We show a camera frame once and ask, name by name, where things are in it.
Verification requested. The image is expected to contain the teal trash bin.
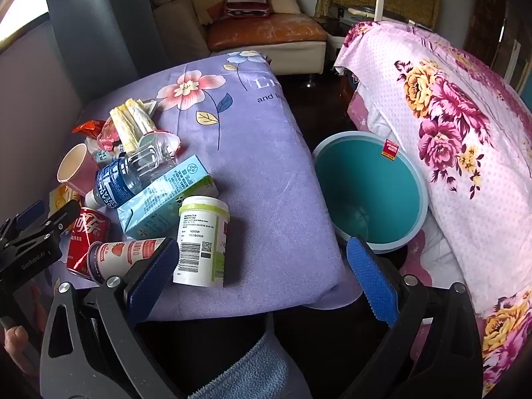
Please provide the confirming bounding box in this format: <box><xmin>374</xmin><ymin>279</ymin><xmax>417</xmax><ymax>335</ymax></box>
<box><xmin>312</xmin><ymin>131</ymin><xmax>429</xmax><ymax>254</ymax></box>

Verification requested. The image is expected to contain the window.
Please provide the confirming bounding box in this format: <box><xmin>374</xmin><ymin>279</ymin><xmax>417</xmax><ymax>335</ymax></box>
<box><xmin>0</xmin><ymin>0</ymin><xmax>51</xmax><ymax>51</ymax></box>

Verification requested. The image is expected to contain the pink floral bed sheet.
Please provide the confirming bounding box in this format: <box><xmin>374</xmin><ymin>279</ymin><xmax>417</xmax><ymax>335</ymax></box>
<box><xmin>332</xmin><ymin>21</ymin><xmax>532</xmax><ymax>399</ymax></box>

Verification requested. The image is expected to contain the white side table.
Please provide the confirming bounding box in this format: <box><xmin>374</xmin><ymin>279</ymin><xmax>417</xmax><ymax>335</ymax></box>
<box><xmin>320</xmin><ymin>14</ymin><xmax>354</xmax><ymax>51</ymax></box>

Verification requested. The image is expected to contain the purple floral blanket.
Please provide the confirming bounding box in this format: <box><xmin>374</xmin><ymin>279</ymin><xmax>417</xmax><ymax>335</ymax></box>
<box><xmin>37</xmin><ymin>50</ymin><xmax>362</xmax><ymax>321</ymax></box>

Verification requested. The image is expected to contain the grey curtain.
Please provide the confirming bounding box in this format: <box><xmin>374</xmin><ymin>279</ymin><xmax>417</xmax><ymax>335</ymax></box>
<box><xmin>39</xmin><ymin>0</ymin><xmax>167</xmax><ymax>109</ymax></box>

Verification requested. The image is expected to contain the orange leather seat cushion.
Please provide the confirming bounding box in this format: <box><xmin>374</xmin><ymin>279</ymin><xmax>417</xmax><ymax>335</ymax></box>
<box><xmin>208</xmin><ymin>14</ymin><xmax>329</xmax><ymax>53</ymax></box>

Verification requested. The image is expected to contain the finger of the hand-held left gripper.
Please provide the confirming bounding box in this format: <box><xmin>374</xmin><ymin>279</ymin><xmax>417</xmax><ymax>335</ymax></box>
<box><xmin>17</xmin><ymin>199</ymin><xmax>81</xmax><ymax>247</ymax></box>
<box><xmin>0</xmin><ymin>199</ymin><xmax>46</xmax><ymax>242</ymax></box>

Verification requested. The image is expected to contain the red soda can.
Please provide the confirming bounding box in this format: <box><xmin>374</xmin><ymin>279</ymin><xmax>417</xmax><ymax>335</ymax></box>
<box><xmin>66</xmin><ymin>208</ymin><xmax>112</xmax><ymax>279</ymax></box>

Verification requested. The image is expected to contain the orange white snack packet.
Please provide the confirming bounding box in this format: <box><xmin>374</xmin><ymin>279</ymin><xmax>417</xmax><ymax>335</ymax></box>
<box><xmin>48</xmin><ymin>185</ymin><xmax>84</xmax><ymax>217</ymax></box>

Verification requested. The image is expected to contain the pink paper cup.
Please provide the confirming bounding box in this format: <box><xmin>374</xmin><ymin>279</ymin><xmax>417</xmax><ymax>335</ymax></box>
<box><xmin>56</xmin><ymin>143</ymin><xmax>100</xmax><ymax>196</ymax></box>

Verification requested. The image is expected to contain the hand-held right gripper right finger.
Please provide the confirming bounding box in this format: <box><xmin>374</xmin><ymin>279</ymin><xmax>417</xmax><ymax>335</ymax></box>
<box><xmin>338</xmin><ymin>236</ymin><xmax>485</xmax><ymax>399</ymax></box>

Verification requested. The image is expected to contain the white pill bottle green lid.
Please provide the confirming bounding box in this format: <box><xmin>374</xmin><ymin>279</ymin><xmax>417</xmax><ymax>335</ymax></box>
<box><xmin>172</xmin><ymin>195</ymin><xmax>230</xmax><ymax>288</ymax></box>

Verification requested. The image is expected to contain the cream sofa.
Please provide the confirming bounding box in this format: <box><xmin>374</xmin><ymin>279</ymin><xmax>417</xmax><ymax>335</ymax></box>
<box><xmin>145</xmin><ymin>0</ymin><xmax>329</xmax><ymax>79</ymax></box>

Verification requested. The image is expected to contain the pink strawberry yogurt bottle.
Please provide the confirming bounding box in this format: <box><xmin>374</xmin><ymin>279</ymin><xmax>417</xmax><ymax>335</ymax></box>
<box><xmin>87</xmin><ymin>237</ymin><xmax>167</xmax><ymax>285</ymax></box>

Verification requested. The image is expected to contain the red snack wrapper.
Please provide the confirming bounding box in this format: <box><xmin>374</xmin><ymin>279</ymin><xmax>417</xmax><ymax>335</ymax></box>
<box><xmin>70</xmin><ymin>118</ymin><xmax>109</xmax><ymax>140</ymax></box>

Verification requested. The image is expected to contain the yellow white tissue packet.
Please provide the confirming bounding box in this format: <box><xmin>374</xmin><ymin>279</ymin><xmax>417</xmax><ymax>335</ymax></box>
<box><xmin>109</xmin><ymin>97</ymin><xmax>158</xmax><ymax>152</ymax></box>

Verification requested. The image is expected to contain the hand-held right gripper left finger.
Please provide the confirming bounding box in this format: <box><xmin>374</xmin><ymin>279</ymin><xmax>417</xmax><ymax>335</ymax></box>
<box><xmin>39</xmin><ymin>237</ymin><xmax>188</xmax><ymax>399</ymax></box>

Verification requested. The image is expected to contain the dark wooden wardrobe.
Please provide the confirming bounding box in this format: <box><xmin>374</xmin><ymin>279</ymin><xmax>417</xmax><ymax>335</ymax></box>
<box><xmin>461</xmin><ymin>0</ymin><xmax>532</xmax><ymax>104</ymax></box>

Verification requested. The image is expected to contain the person's left hand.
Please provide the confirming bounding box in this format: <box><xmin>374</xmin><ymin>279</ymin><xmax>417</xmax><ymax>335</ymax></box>
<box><xmin>3</xmin><ymin>287</ymin><xmax>48</xmax><ymax>377</ymax></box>

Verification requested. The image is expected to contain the pink snack packet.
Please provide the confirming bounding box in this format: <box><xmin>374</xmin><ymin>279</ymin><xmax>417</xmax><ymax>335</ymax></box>
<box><xmin>95</xmin><ymin>116</ymin><xmax>125</xmax><ymax>152</ymax></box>

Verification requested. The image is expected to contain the pink white quilt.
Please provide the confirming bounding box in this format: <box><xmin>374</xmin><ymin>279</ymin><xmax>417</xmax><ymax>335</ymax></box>
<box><xmin>345</xmin><ymin>70</ymin><xmax>478</xmax><ymax>317</ymax></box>

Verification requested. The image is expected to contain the clear water bottle blue label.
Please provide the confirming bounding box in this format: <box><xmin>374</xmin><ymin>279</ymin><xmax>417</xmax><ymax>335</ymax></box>
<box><xmin>85</xmin><ymin>139</ymin><xmax>179</xmax><ymax>210</ymax></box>

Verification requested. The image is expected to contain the white plastic pudding cup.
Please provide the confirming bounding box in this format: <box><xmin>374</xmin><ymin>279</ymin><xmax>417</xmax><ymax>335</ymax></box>
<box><xmin>137</xmin><ymin>129</ymin><xmax>181</xmax><ymax>163</ymax></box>

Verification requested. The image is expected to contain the white blue small packet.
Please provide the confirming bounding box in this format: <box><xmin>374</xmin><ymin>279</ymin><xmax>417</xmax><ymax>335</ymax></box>
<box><xmin>89</xmin><ymin>147</ymin><xmax>121</xmax><ymax>165</ymax></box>

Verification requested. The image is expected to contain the blue towel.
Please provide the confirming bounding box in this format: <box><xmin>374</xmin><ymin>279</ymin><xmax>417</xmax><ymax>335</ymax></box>
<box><xmin>187</xmin><ymin>314</ymin><xmax>312</xmax><ymax>399</ymax></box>

